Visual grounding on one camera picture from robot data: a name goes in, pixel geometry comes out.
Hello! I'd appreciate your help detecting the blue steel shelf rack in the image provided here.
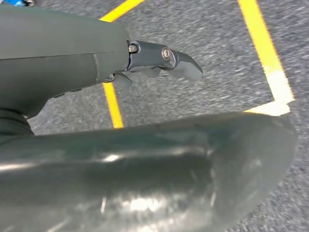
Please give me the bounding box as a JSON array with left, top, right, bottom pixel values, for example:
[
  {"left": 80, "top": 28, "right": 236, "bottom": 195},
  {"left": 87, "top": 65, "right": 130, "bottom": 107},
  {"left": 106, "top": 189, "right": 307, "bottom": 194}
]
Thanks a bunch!
[{"left": 2, "top": 0, "right": 26, "bottom": 7}]

